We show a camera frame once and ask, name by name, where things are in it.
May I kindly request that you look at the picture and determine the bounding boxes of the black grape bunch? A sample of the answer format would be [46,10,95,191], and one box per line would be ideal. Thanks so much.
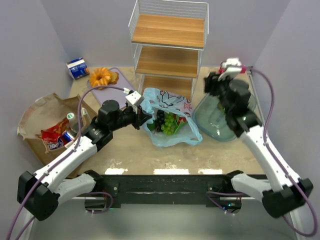
[154,110,165,132]

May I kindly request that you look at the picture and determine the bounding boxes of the green grape bunch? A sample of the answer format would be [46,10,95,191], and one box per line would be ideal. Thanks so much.
[160,113,176,136]

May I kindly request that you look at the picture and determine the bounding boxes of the light blue plastic bag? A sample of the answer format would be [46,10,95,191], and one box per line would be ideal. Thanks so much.
[141,87,203,147]

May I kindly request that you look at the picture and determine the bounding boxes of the green label water bottle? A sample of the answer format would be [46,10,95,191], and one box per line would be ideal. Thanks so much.
[66,112,79,134]

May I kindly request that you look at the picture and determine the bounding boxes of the red bull can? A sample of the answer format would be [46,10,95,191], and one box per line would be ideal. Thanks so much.
[61,129,77,145]

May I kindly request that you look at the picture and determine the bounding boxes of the red candy bag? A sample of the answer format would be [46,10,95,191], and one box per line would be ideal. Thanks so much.
[40,117,69,150]

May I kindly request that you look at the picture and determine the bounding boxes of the brown paper grocery bag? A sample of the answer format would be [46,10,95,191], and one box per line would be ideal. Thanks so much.
[17,93,81,166]

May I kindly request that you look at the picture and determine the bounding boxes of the green lime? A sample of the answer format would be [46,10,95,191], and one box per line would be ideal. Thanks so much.
[146,119,156,132]

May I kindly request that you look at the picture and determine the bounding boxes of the red dragon fruit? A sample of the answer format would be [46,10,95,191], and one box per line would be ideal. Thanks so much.
[173,114,188,134]

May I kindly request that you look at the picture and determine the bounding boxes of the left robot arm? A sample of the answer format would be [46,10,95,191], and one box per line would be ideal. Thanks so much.
[17,100,152,221]

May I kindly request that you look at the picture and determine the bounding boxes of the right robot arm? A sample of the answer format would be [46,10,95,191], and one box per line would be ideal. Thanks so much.
[204,72,313,219]

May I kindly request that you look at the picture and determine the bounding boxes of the clear green food container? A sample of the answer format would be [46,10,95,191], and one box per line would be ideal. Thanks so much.
[192,93,263,142]

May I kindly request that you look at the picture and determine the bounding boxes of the pink box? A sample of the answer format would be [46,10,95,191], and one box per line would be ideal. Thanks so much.
[219,65,246,75]

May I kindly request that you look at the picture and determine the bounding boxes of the lavender cutting board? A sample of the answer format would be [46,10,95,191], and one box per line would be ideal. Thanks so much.
[91,67,136,109]

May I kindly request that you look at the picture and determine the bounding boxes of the bread slice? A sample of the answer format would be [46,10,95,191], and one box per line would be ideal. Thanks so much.
[109,71,119,85]

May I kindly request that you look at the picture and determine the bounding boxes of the glazed bundt cake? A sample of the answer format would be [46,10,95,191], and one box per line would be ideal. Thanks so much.
[89,67,112,90]

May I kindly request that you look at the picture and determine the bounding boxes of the blue white milk carton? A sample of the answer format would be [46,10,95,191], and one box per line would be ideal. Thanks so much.
[66,57,90,80]

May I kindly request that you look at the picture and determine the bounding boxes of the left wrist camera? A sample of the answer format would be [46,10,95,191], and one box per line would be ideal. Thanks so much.
[123,88,145,111]

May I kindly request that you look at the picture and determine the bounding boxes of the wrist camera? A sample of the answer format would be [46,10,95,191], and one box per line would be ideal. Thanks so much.
[123,88,145,111]
[218,57,246,81]

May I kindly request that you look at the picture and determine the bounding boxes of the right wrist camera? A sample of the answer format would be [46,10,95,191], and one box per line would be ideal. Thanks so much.
[218,57,246,81]

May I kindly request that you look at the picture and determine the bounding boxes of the white wire wooden shelf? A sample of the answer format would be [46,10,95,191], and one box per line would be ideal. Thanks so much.
[128,0,209,100]

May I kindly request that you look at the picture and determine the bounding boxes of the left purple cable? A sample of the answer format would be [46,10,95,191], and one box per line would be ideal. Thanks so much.
[6,85,131,240]

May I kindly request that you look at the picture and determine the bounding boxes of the purple cable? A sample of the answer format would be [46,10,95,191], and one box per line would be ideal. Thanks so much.
[6,85,131,240]
[206,67,318,237]

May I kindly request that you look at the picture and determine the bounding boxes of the black base frame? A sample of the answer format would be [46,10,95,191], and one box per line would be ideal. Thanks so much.
[93,173,246,210]

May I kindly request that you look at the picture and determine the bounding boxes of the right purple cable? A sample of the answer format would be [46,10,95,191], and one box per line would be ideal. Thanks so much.
[206,67,318,237]

